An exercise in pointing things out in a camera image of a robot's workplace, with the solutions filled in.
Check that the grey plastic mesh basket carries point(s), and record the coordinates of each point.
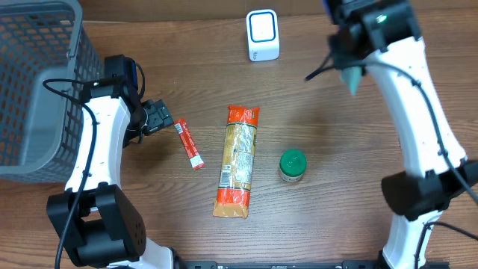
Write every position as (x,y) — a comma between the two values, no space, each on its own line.
(40,130)

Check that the green lid white jar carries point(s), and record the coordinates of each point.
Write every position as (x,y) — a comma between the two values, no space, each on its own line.
(292,165)

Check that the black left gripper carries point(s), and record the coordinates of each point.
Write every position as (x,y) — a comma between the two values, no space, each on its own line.
(160,116)

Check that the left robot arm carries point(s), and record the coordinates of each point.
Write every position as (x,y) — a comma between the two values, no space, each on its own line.
(96,223)

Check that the orange long noodle package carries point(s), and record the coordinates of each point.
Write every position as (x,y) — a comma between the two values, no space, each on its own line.
(235,182)

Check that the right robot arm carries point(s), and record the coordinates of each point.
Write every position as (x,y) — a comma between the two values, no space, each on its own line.
(383,39)

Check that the red snack stick packet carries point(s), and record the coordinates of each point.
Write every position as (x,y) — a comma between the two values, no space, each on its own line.
(188,144)

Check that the white barcode scanner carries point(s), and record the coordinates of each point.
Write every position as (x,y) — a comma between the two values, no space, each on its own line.
(262,35)

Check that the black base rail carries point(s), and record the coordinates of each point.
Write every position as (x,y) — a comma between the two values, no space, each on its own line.
(348,264)

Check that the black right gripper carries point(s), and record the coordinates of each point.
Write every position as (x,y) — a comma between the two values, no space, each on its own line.
(337,46)

